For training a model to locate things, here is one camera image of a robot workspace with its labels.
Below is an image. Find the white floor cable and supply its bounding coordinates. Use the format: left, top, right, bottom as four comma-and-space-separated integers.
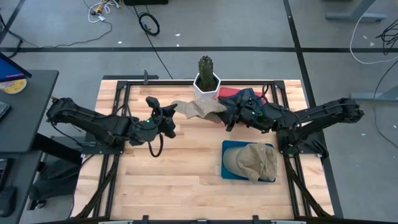
349, 12, 398, 65

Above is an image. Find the yellow round disc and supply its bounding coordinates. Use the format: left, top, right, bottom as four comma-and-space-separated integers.
0, 78, 28, 95

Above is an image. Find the black desk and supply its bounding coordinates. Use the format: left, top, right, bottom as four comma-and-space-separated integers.
0, 70, 60, 224

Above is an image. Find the black bag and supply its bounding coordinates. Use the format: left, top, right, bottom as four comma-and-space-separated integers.
29, 158, 82, 211

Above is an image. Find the curved black floor cable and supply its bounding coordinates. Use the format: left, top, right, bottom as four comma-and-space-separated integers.
372, 58, 398, 150

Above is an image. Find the red plastic tray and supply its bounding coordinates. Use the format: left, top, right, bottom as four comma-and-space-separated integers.
216, 86, 267, 105

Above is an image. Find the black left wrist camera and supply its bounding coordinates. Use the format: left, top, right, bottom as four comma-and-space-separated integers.
145, 96, 161, 110

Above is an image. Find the black coiled cable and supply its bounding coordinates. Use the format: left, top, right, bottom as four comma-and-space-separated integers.
138, 11, 161, 37

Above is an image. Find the dark keyboard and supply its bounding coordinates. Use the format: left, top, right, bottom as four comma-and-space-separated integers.
0, 101, 11, 121

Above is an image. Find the black flat bar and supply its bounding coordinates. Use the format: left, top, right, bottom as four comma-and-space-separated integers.
102, 74, 159, 81

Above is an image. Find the white cable bundle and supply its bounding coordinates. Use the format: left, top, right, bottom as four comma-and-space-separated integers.
83, 0, 122, 24

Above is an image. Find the black cable bundle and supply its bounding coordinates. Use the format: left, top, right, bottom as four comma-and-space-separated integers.
375, 18, 398, 56

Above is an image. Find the computer monitor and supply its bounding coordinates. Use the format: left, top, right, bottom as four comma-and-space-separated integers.
0, 51, 32, 83

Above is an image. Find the black box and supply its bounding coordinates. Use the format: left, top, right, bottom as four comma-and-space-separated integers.
123, 0, 169, 6

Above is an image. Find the black metal table frame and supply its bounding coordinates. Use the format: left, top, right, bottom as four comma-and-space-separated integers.
73, 79, 333, 220

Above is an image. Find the thin black floor cable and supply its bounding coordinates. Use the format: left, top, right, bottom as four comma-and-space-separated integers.
0, 20, 113, 58

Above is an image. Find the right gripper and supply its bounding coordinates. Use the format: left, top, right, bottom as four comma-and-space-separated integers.
221, 93, 280, 133

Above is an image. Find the long black floor cable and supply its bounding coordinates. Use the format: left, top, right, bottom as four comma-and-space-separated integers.
132, 5, 174, 79

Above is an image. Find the black desk foot bar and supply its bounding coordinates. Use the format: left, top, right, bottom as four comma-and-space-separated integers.
30, 133, 83, 165

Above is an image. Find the grey table leg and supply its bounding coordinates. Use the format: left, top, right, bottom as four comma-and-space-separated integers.
349, 84, 398, 102
325, 0, 388, 23

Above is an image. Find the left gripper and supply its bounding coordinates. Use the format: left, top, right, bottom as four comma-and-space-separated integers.
129, 103, 178, 147

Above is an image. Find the beige cap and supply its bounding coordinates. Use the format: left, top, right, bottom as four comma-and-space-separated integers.
222, 142, 278, 184
170, 98, 228, 124

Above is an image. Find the green cactus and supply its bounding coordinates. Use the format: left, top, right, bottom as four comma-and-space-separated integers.
198, 55, 216, 91

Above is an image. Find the teal plastic tray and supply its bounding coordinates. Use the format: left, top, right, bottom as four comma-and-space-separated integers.
221, 139, 276, 184

